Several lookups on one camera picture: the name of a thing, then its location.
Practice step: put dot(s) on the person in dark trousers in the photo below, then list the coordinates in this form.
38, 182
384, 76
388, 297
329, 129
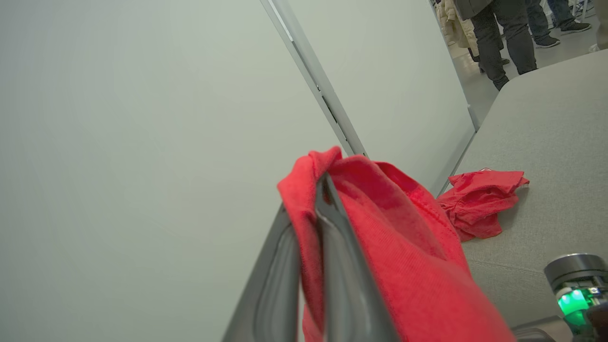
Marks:
503, 38

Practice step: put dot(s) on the grey partition post with black slots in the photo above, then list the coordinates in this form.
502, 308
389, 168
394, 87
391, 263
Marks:
313, 80

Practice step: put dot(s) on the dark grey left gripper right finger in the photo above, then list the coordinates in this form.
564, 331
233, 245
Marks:
346, 285

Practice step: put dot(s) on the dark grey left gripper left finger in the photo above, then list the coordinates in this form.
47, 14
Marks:
273, 285

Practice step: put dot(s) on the red knit garment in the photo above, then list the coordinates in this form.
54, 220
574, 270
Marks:
403, 247

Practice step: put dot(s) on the grey partition bottom rail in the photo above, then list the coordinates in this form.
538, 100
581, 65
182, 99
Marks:
456, 164

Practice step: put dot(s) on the beige coat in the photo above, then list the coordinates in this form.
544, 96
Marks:
456, 28

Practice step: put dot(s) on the person in blue jeans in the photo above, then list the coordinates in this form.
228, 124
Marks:
546, 23

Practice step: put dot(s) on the red thin garment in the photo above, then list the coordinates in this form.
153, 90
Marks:
479, 204

